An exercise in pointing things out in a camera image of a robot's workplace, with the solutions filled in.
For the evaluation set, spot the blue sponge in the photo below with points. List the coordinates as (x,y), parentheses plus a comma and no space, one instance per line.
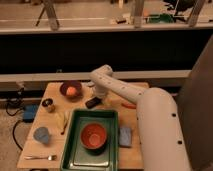
(125,136)

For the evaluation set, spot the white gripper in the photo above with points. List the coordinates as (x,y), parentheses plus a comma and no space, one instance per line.
(100,92)

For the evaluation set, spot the silver fork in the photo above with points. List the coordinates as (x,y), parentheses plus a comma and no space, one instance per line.
(50,157)

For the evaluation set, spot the red bowl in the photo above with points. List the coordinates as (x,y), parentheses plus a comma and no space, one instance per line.
(93,136)

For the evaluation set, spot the orange carrot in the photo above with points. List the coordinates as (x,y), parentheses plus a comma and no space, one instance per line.
(128,105)

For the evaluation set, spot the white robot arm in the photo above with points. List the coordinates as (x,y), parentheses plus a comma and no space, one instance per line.
(162,142)

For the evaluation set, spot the blue power box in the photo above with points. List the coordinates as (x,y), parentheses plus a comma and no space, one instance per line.
(29,113)

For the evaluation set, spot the blue plastic cup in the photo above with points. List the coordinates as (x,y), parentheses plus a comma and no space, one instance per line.
(42,135)

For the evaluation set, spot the yellow banana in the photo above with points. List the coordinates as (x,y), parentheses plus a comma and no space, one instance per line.
(62,119)

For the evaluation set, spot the green tray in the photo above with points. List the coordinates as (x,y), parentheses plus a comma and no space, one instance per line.
(77,158)

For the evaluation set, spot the orange peach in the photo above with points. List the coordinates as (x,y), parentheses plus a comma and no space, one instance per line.
(71,92)

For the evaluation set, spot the black eraser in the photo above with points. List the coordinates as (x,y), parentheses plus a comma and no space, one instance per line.
(93,102)

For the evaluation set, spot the dark purple bowl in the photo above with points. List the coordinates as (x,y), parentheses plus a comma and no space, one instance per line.
(71,83)

